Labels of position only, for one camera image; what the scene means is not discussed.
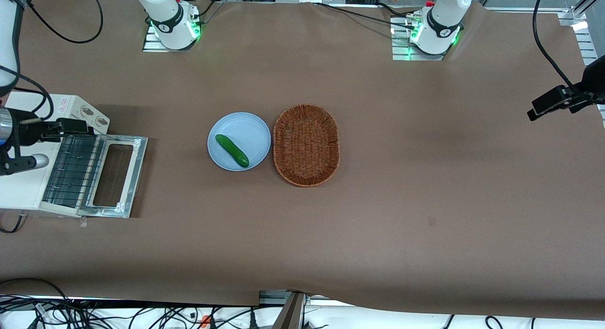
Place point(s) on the aluminium camera post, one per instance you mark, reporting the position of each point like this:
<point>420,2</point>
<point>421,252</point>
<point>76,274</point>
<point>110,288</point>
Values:
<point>290,315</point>

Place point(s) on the light blue round plate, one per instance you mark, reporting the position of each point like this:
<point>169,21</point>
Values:
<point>246,130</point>

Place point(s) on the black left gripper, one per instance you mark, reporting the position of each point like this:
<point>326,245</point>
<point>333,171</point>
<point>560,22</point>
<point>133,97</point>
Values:
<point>592,79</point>

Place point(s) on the red white warning sticker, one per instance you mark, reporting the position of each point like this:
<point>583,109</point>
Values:
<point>64,104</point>

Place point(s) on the slotted aluminium rail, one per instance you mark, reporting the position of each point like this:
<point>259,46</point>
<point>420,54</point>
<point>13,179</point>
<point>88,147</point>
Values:
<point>588,45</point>

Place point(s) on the black power plug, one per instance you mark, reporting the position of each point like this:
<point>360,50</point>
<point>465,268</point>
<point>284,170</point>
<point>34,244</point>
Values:
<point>253,322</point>

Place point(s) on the green cucumber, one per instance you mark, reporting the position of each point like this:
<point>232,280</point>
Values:
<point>231,150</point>

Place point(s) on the aluminium table edge bracket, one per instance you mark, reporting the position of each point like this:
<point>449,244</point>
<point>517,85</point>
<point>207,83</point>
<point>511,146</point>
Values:
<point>272,298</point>

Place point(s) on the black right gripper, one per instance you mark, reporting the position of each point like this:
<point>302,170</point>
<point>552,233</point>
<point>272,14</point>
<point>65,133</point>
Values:
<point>28,132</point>

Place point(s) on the beige oven knob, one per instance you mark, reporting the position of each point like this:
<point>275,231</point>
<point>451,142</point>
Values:
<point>86,111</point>
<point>100,121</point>

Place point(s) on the white toaster oven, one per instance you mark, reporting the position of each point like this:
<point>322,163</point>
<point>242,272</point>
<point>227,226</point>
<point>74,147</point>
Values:
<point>28,187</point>

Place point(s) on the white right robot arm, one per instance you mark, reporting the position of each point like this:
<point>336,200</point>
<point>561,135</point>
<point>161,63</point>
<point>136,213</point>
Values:
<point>165,17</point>

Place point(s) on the aluminium corner bracket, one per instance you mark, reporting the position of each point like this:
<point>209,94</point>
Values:
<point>572,18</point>

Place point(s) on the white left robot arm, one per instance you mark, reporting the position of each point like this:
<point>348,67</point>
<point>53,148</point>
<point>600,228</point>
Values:
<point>442,21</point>

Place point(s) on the brown paper table cover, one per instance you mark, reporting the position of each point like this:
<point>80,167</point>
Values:
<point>425,177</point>

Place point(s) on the brown oval wicker basket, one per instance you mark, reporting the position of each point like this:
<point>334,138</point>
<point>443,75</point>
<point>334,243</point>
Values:
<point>306,147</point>

